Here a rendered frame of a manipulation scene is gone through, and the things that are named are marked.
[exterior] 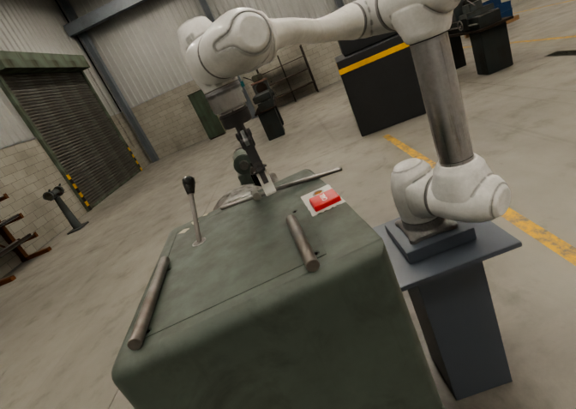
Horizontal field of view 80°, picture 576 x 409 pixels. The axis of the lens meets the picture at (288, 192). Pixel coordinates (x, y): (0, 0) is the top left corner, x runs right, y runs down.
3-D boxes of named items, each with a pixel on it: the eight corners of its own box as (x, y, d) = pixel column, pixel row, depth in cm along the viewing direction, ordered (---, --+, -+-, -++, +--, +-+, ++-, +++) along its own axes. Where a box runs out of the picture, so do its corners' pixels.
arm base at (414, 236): (431, 204, 144) (429, 192, 142) (459, 226, 124) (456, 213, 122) (391, 220, 146) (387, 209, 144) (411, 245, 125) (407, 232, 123)
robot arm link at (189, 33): (195, 99, 85) (213, 90, 74) (164, 35, 80) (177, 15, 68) (231, 82, 89) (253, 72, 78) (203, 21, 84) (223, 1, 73)
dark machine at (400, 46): (437, 109, 533) (403, -25, 468) (362, 137, 563) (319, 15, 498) (411, 93, 698) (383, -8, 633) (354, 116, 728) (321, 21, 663)
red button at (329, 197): (343, 203, 73) (339, 195, 72) (317, 215, 73) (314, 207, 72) (335, 195, 79) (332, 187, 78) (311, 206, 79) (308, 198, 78)
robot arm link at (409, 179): (416, 200, 141) (401, 152, 134) (458, 205, 126) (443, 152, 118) (391, 220, 134) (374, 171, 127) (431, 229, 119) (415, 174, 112)
